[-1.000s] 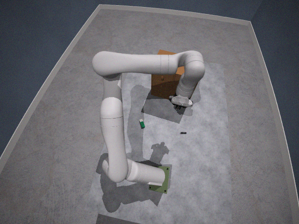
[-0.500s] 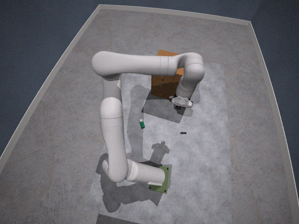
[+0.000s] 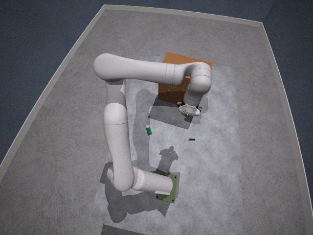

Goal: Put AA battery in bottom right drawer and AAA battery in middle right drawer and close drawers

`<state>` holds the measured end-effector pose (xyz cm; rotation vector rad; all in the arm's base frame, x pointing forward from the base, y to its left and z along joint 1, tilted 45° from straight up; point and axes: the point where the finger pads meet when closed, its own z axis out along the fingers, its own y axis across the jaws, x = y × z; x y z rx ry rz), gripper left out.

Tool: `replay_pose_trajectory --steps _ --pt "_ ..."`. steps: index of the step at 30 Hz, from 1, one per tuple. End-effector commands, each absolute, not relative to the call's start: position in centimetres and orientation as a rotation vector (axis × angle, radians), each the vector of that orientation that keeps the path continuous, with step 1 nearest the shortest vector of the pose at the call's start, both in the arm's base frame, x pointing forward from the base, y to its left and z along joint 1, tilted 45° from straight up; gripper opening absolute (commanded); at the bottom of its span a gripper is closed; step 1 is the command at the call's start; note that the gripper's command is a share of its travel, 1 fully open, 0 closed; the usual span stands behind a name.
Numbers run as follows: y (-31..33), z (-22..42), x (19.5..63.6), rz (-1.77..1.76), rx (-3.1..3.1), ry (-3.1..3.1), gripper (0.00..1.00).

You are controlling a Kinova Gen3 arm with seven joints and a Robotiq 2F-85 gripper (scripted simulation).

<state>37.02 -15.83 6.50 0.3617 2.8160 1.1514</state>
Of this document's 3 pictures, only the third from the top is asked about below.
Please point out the brown wooden chest of drawers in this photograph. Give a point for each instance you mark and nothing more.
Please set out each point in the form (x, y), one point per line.
(173, 58)

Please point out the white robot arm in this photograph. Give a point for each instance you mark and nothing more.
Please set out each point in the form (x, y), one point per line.
(114, 70)

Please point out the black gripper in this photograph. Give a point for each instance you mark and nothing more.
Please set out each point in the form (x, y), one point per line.
(182, 103)

